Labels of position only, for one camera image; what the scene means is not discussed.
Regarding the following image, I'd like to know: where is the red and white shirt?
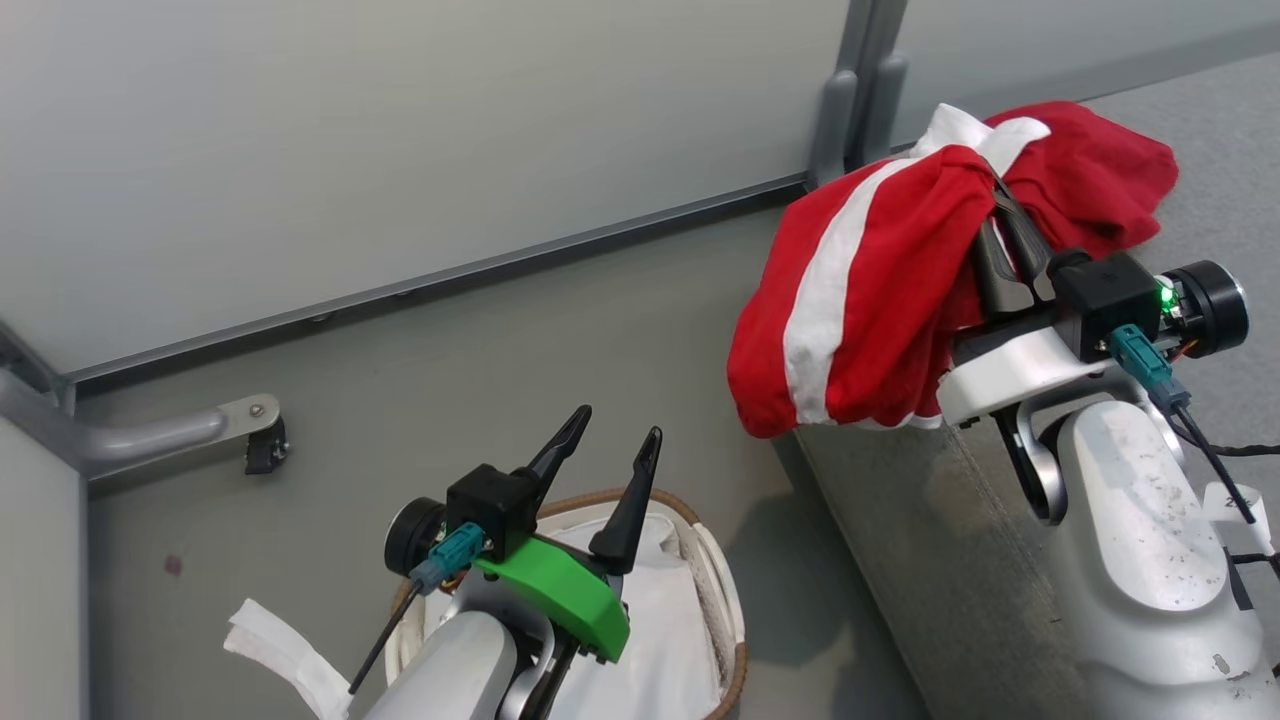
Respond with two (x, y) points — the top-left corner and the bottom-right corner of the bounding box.
(727, 100), (1181, 439)

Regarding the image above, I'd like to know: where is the grey metal partition post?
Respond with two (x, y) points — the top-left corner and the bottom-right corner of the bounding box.
(808, 0), (909, 189)

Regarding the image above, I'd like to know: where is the white fabric strap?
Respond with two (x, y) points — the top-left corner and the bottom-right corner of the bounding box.
(223, 598), (353, 720)

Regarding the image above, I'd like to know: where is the white cable label tag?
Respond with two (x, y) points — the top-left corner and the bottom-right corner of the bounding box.
(1203, 482), (1277, 557)

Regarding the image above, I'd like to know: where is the black cable with teal plug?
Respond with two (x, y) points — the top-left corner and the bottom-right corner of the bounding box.
(1108, 323), (1258, 525)
(347, 522), (488, 696)

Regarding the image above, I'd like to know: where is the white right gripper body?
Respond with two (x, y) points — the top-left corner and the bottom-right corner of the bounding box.
(937, 308), (1126, 429)

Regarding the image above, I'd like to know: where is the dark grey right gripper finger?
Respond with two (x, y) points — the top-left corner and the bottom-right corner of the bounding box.
(972, 215), (1038, 321)
(988, 175), (1056, 301)

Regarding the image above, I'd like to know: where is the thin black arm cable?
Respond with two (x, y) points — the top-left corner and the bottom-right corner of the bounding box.
(1168, 418), (1280, 461)

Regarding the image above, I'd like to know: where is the black brace foot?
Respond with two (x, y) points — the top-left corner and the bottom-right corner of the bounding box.
(244, 415), (292, 477)

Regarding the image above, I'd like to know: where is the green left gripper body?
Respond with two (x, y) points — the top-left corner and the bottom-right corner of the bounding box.
(472, 535), (632, 664)

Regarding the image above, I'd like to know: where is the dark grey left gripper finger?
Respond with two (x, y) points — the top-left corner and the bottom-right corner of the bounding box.
(510, 404), (593, 506)
(588, 426), (664, 577)

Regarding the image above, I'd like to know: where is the white woven laundry basket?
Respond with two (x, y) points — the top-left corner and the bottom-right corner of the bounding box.
(385, 488), (749, 720)

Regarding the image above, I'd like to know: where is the grey metal wall base rail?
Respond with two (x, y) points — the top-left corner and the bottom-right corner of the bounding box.
(60, 173), (813, 389)

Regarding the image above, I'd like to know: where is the grey metal post with brace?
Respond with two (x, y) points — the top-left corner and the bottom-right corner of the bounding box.
(0, 320), (283, 479)

